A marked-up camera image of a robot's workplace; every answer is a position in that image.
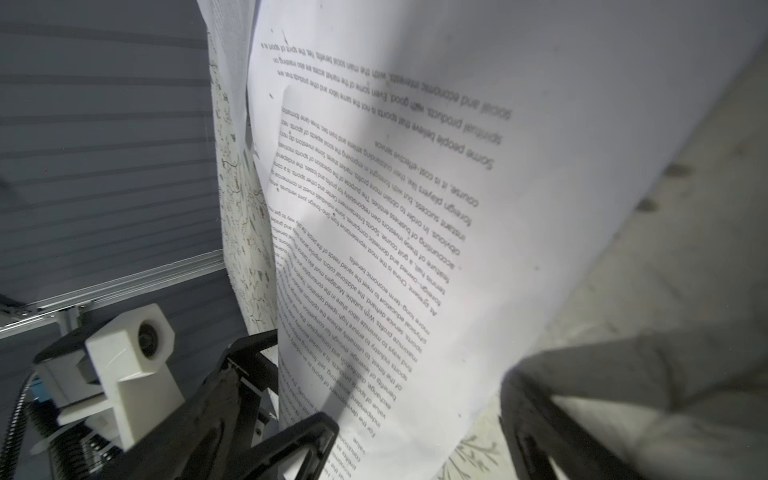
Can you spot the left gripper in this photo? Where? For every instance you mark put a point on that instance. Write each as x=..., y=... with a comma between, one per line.
x=119, y=369

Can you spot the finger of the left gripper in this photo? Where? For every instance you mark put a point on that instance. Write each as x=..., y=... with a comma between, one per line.
x=313, y=437

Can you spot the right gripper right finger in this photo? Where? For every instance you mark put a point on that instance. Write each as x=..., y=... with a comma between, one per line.
x=541, y=436

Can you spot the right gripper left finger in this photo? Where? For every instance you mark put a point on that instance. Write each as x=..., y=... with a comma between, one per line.
x=192, y=443

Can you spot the printed paper sheet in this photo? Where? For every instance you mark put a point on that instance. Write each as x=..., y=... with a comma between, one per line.
x=450, y=210
x=230, y=24

